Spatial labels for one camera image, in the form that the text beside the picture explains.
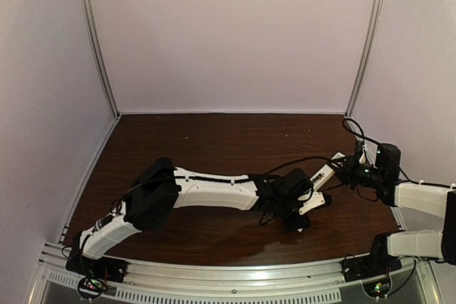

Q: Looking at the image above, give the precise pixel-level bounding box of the white remote control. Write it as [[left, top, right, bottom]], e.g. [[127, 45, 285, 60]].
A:
[[311, 152, 346, 192]]

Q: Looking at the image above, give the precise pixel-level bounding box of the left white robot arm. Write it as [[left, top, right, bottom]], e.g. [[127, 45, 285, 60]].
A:
[[71, 157, 314, 261]]

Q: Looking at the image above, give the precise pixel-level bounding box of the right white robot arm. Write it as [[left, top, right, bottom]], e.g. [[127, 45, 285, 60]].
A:
[[328, 143, 455, 271]]

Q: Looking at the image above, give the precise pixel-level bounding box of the right circuit board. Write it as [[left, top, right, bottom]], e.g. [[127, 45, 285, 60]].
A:
[[362, 276, 392, 300]]

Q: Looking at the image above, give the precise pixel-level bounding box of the circuit board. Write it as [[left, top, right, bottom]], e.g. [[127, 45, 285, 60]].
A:
[[362, 276, 392, 300], [76, 277, 108, 300]]

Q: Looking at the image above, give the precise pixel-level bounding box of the left circuit board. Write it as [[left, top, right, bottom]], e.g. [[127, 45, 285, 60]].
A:
[[76, 277, 108, 300]]

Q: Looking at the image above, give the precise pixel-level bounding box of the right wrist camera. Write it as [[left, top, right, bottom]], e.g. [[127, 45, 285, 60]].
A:
[[354, 140, 368, 164]]

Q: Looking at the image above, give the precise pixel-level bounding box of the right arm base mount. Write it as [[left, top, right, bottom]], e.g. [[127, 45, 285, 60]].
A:
[[340, 244, 402, 282]]

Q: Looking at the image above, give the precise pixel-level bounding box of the right aluminium frame post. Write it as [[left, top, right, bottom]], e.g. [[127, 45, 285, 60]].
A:
[[345, 0, 385, 117]]

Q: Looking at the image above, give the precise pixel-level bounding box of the aluminium frame post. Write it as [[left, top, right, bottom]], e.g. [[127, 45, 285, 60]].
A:
[[81, 0, 120, 119], [345, 0, 385, 117]]

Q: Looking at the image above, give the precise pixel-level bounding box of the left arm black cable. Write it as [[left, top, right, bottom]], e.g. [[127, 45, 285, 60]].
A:
[[106, 156, 336, 219]]

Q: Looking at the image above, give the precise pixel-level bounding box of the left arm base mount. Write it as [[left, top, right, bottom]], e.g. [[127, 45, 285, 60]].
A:
[[65, 242, 128, 283]]

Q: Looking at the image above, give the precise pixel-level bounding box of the front aluminium rail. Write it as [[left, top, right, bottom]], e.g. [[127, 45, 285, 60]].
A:
[[37, 243, 432, 303]]

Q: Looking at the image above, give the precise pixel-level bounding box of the left aluminium frame post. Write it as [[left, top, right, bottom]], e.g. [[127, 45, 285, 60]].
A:
[[81, 0, 120, 119]]

